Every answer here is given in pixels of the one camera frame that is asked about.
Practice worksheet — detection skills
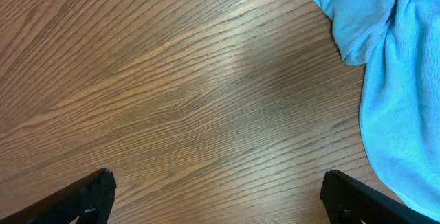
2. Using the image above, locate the light blue printed t-shirt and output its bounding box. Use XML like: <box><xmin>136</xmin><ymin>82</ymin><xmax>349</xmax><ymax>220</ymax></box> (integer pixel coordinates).
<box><xmin>313</xmin><ymin>0</ymin><xmax>439</xmax><ymax>220</ymax></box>

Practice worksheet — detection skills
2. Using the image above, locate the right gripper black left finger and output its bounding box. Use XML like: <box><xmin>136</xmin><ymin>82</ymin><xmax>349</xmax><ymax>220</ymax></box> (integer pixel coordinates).
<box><xmin>1</xmin><ymin>168</ymin><xmax>117</xmax><ymax>224</ymax></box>

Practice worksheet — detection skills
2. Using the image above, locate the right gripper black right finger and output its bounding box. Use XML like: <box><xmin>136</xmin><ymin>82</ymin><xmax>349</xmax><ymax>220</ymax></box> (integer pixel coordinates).
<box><xmin>320</xmin><ymin>170</ymin><xmax>439</xmax><ymax>224</ymax></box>

